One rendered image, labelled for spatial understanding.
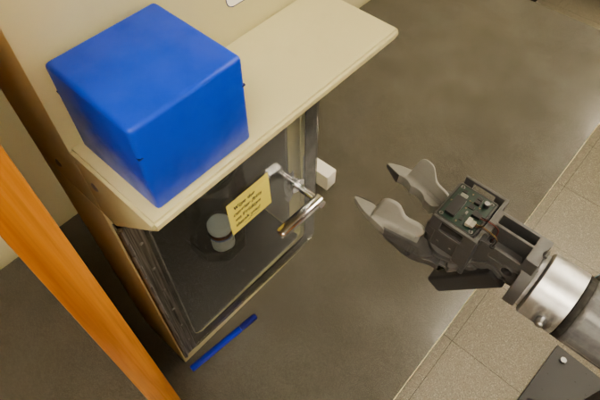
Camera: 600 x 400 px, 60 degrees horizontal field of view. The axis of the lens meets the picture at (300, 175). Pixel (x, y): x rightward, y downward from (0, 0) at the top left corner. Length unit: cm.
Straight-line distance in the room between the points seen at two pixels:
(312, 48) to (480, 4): 118
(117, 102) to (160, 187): 7
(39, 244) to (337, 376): 65
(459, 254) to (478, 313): 151
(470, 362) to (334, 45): 162
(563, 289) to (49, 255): 46
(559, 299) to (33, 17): 52
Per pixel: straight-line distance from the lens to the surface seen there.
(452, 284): 67
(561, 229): 241
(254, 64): 51
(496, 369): 204
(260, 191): 72
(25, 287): 112
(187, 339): 87
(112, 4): 44
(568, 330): 60
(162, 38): 41
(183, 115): 37
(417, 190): 66
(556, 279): 59
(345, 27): 56
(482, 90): 139
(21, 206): 36
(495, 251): 58
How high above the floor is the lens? 184
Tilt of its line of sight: 53 degrees down
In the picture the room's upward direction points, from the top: straight up
